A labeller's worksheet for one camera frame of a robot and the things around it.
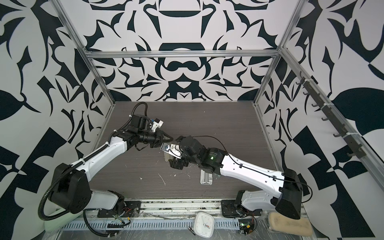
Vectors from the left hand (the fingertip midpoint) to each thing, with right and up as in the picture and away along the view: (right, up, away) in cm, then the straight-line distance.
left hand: (173, 138), depth 77 cm
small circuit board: (+35, -40, -6) cm, 54 cm away
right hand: (+1, -4, -6) cm, 7 cm away
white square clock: (+15, -37, -10) cm, 41 cm away
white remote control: (-2, -8, -6) cm, 10 cm away
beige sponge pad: (+48, -36, -10) cm, 61 cm away
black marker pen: (+9, -40, -9) cm, 42 cm away
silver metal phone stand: (+17, -23, +6) cm, 29 cm away
